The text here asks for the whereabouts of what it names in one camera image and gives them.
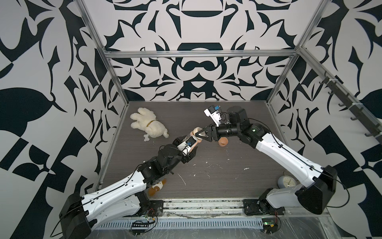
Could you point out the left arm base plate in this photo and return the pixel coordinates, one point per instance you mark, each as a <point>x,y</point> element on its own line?
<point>152,208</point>

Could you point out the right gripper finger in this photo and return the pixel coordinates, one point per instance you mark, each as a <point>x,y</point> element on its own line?
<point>205,138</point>
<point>206,131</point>

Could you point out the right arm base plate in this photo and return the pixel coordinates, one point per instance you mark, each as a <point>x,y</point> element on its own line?
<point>255,207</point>

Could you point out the pink bottle cap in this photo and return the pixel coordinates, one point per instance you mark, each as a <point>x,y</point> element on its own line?
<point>223,141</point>

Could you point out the white plush dog toy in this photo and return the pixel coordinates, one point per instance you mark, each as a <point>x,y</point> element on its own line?
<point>145,120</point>

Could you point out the cream bottle collar with straw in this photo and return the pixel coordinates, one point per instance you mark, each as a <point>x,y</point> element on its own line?
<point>195,131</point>

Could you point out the grey alarm clock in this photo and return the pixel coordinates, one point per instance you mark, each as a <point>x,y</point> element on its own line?
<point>286,181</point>

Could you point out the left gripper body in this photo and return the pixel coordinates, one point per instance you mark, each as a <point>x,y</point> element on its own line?
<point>184,160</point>

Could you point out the small brown white plush toy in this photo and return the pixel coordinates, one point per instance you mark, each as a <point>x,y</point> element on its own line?
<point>157,187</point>

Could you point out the electronics board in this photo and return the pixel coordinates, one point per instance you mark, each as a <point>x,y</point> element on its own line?
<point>140,227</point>
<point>271,225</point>

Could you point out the left electronics board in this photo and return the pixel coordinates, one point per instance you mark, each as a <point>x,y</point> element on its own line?
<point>140,227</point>

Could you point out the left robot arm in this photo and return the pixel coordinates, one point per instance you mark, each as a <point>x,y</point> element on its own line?
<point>82,214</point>

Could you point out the white perforated cable duct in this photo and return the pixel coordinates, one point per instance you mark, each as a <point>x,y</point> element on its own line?
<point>210,223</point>

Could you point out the right electronics board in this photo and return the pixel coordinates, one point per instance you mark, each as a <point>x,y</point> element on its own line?
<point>271,225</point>

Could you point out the black wall hook rack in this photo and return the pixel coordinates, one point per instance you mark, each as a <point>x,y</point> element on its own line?
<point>350,102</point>

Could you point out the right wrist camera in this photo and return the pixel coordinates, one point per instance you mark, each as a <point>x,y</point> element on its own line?
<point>214,113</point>

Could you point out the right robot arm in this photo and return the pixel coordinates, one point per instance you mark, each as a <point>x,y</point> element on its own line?
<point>316,184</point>

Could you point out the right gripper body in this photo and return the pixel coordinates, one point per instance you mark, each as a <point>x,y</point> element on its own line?
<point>224,130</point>

